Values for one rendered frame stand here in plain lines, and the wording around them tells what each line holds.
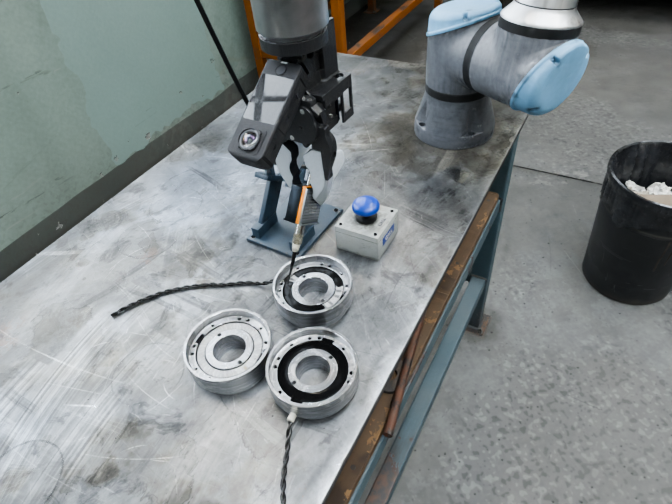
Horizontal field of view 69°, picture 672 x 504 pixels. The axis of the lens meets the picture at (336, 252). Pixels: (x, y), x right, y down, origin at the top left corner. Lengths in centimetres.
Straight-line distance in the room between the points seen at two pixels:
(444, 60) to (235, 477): 69
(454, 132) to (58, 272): 70
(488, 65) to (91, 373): 71
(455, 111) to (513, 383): 90
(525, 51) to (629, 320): 120
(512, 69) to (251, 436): 61
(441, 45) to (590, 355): 111
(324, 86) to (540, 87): 34
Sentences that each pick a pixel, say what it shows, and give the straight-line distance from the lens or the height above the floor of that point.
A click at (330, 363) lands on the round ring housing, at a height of 83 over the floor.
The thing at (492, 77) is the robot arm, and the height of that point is 96.
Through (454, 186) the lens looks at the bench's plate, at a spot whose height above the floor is 80.
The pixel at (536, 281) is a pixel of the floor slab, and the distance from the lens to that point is 184.
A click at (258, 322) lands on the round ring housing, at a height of 83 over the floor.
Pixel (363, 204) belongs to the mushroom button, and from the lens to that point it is 70.
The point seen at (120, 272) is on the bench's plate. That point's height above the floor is 80.
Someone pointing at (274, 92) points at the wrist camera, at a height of 109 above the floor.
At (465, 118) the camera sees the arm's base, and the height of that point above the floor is 86.
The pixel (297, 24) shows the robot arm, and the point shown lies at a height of 115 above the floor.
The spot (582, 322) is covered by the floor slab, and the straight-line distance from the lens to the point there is 177.
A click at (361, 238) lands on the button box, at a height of 84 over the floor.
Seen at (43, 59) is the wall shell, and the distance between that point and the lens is 224.
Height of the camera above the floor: 132
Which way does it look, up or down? 44 degrees down
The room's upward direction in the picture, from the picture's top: 7 degrees counter-clockwise
